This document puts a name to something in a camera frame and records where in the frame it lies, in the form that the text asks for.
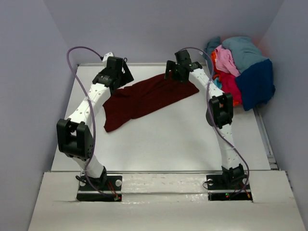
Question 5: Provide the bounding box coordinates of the maroon t shirt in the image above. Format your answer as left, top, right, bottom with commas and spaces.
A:
103, 74, 199, 133

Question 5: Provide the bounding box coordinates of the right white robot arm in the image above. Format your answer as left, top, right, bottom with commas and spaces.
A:
165, 49, 249, 194

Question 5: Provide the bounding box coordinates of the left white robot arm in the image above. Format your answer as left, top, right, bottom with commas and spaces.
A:
56, 55, 134, 190

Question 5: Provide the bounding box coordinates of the orange t shirt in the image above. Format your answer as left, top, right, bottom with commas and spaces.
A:
209, 51, 241, 106

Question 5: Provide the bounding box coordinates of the teal t shirt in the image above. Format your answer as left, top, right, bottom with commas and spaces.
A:
203, 36, 221, 61

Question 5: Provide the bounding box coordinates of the pink t shirt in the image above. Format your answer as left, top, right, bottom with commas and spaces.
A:
214, 45, 240, 77

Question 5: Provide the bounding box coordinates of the grey blue t shirt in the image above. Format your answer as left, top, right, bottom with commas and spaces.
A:
222, 36, 267, 73

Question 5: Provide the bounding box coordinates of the navy blue t shirt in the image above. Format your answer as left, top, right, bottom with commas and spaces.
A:
235, 59, 276, 111

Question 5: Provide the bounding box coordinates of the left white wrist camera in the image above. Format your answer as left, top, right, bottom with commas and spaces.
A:
101, 52, 114, 63

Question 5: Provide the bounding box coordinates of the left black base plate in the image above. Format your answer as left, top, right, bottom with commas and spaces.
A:
75, 175, 122, 202

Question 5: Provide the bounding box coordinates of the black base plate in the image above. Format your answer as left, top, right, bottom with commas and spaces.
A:
75, 175, 122, 202
203, 174, 253, 201

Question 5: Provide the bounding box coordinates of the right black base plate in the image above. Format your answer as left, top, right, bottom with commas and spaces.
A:
203, 174, 253, 201

